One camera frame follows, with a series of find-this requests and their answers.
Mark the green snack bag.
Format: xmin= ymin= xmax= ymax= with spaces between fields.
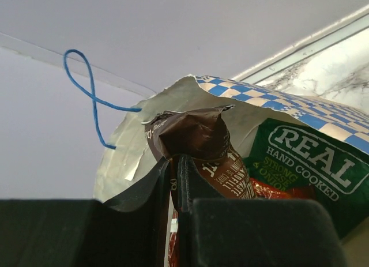
xmin=243 ymin=118 xmax=368 ymax=238

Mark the checkered paper bag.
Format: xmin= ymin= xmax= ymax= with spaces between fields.
xmin=93 ymin=75 xmax=368 ymax=201

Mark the brown sea salt snack bag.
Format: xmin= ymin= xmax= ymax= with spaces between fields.
xmin=141 ymin=104 xmax=259 ymax=267

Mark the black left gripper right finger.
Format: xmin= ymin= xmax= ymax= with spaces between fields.
xmin=177 ymin=155 xmax=347 ymax=266

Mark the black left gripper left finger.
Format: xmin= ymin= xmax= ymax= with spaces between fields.
xmin=1 ymin=159 xmax=170 ymax=266

